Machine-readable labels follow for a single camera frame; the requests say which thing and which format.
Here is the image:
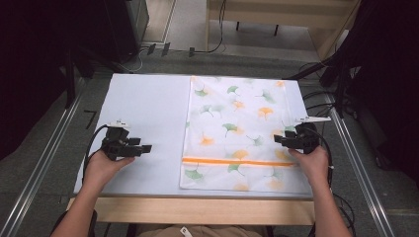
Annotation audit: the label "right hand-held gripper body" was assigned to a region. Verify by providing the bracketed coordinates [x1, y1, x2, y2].
[289, 117, 332, 155]

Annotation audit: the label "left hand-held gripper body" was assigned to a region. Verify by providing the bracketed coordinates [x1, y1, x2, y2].
[100, 119, 133, 162]

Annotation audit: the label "white leaf-print mesh laundry bag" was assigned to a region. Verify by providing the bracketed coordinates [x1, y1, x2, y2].
[179, 75, 305, 193]

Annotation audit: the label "person's left hand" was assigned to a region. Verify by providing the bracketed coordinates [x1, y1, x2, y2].
[83, 150, 136, 195]

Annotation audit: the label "person's right hand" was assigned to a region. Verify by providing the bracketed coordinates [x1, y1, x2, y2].
[288, 146, 330, 190]

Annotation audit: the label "white table cover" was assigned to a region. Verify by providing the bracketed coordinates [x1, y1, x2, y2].
[72, 72, 314, 200]

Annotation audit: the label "black metal stand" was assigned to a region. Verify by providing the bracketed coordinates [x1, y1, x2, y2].
[290, 48, 355, 119]

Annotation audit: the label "wooden table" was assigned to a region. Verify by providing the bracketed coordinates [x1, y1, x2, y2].
[67, 196, 316, 226]

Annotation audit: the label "person's beige pants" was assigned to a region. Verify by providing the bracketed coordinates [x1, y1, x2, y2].
[136, 224, 270, 237]

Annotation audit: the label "black cabinet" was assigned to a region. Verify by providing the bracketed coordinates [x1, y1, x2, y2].
[98, 0, 149, 64]

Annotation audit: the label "light wooden bench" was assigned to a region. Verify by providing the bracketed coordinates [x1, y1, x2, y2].
[206, 0, 362, 60]

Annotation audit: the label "right hand-held gripper black cable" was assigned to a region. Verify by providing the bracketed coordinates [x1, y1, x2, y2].
[309, 126, 334, 192]

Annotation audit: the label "hand-held gripper black cable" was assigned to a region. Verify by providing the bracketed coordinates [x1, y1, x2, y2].
[81, 123, 110, 182]
[309, 126, 334, 192]

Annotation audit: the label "left hand-held gripper black cable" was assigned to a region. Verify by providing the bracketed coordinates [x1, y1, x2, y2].
[81, 123, 110, 182]

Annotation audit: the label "black floor cables bundle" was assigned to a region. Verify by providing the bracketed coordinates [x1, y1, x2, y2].
[299, 61, 359, 121]

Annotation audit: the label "metal floor rail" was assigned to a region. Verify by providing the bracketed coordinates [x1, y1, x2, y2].
[0, 88, 87, 237]
[324, 93, 396, 237]

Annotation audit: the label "white floor cable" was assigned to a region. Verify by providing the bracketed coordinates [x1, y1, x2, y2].
[118, 48, 146, 73]

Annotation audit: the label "black looped floor cable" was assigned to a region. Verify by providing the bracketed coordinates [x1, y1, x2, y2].
[331, 193, 358, 237]

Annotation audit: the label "black hanging cable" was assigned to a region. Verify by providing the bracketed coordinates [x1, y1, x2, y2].
[189, 0, 228, 57]

